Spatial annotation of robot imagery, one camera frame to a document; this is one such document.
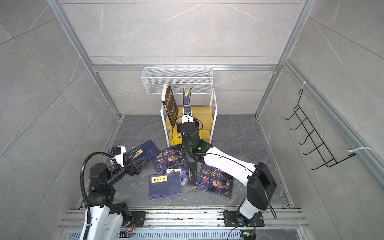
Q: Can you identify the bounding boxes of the navy book yin-yang cover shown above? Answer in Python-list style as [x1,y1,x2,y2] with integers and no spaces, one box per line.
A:
[124,140,160,165]

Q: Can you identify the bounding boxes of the dark book pages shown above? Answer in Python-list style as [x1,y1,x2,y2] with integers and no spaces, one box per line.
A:
[183,86,193,106]

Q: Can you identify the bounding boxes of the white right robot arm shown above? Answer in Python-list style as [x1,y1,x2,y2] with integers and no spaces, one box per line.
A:
[176,115,277,226]

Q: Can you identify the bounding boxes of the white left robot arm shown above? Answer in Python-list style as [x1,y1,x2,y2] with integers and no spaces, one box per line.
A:
[80,162,146,240]

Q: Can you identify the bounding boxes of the yellow cartoon cover book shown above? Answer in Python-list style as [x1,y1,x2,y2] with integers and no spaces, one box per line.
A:
[168,129,205,147]

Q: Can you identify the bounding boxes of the white metal wooden shelf rack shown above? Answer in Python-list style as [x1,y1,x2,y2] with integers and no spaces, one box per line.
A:
[160,89,218,147]

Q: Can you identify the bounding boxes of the black yellow book on shelf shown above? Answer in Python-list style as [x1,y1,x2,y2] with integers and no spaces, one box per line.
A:
[161,84,179,127]

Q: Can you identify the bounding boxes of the dark portrait book left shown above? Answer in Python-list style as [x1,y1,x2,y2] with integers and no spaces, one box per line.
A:
[154,146,188,173]

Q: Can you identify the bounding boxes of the dark portrait book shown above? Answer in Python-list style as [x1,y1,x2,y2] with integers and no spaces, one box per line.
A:
[154,146,188,173]
[196,165,233,198]

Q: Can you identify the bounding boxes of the navy yellow-label front book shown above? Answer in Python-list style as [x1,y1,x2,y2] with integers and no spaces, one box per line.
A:
[149,172,182,200]

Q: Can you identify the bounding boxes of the black white-title book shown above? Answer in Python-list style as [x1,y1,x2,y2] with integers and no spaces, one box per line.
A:
[163,162,197,186]

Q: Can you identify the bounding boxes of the dark portrait book right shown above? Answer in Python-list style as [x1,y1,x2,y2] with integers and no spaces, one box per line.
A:
[196,165,233,198]

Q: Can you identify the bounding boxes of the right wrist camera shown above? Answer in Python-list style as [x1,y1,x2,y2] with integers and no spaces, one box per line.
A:
[183,105,192,116]

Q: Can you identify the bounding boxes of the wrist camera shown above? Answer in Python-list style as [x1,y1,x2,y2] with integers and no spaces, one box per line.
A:
[183,105,192,116]
[109,146,126,168]

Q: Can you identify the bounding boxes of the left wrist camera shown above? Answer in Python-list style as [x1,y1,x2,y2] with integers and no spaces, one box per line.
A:
[109,146,126,168]

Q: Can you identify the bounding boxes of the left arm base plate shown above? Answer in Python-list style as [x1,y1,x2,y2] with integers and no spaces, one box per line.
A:
[121,211,147,229]

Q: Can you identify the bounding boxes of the black corrugated cable hose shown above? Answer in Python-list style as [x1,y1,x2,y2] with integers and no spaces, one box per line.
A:
[79,151,116,240]

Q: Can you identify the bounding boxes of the white mesh wall basket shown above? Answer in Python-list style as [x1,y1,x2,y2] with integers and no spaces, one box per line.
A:
[141,66,214,95]

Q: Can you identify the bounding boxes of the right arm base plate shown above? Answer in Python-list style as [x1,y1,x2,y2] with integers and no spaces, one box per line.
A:
[223,210,265,227]

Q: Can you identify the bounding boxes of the black wire hook rack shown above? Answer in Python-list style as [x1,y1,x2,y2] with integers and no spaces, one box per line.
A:
[285,89,356,171]

